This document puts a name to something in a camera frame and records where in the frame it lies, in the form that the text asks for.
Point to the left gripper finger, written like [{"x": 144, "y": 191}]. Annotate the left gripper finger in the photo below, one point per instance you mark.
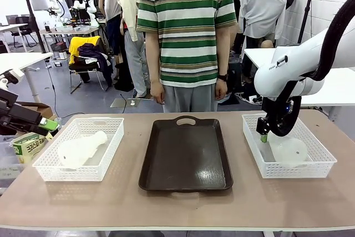
[
  {"x": 50, "y": 124},
  {"x": 38, "y": 132}
]

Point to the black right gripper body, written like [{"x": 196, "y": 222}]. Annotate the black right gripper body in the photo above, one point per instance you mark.
[{"x": 263, "y": 124}]

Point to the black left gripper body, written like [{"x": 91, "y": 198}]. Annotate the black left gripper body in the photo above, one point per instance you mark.
[{"x": 19, "y": 116}]

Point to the white plastic erlenmeyer flask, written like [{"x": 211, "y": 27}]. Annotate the white plastic erlenmeyer flask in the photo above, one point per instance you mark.
[
  {"x": 80, "y": 149},
  {"x": 289, "y": 151}
]

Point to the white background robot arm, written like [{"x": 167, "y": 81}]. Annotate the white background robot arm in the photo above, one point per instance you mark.
[{"x": 87, "y": 1}]

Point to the person's left forearm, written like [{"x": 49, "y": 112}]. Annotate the person's left forearm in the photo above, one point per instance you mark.
[{"x": 224, "y": 51}]

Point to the person's right forearm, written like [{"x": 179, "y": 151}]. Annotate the person's right forearm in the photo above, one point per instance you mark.
[{"x": 153, "y": 56}]

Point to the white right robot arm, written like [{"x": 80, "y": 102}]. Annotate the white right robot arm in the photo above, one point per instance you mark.
[{"x": 294, "y": 65}]

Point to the person's left hand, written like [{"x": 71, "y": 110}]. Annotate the person's left hand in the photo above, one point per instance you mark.
[{"x": 221, "y": 91}]

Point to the person's right hand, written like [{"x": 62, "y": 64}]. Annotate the person's right hand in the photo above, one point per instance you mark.
[{"x": 157, "y": 92}]

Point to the brown cardboard box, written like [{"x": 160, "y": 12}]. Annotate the brown cardboard box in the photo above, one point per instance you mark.
[{"x": 38, "y": 109}]

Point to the green and white box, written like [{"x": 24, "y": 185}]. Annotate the green and white box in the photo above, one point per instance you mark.
[{"x": 27, "y": 149}]

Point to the white perforated plastic basket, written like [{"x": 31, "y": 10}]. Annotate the white perforated plastic basket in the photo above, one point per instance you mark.
[
  {"x": 80, "y": 148},
  {"x": 288, "y": 145}
]

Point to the clear plastic storage bin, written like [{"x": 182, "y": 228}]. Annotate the clear plastic storage bin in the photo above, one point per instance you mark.
[{"x": 8, "y": 167}]

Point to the white height-adjustable desk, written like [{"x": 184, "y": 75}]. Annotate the white height-adjustable desk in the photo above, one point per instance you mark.
[{"x": 22, "y": 60}]

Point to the black wristwatch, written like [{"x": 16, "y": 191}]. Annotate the black wristwatch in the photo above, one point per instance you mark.
[{"x": 222, "y": 76}]

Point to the grey person's trousers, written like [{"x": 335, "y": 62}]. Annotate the grey person's trousers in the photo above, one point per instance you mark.
[{"x": 191, "y": 99}]

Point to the grey floor plate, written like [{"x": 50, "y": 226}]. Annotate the grey floor plate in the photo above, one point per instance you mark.
[{"x": 124, "y": 102}]

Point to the black chair with clothes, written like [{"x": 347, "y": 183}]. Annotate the black chair with clothes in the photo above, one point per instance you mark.
[{"x": 88, "y": 56}]

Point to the dark brown serving tray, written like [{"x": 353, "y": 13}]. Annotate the dark brown serving tray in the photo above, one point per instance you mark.
[{"x": 185, "y": 155}]

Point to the mannequin in white shirt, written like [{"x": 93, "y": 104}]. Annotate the mannequin in white shirt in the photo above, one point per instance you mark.
[{"x": 262, "y": 6}]

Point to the mannequin in cream shirt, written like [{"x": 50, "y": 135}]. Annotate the mannequin in cream shirt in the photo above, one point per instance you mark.
[{"x": 133, "y": 34}]

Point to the black tripod stand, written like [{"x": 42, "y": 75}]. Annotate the black tripod stand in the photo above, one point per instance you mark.
[{"x": 306, "y": 9}]

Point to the green striped t-shirt torso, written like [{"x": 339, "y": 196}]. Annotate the green striped t-shirt torso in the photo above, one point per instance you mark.
[{"x": 185, "y": 26}]

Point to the mannequin in tank top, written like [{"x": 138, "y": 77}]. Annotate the mannequin in tank top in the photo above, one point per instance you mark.
[{"x": 112, "y": 12}]

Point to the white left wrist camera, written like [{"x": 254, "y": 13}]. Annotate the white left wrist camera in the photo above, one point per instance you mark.
[{"x": 12, "y": 77}]

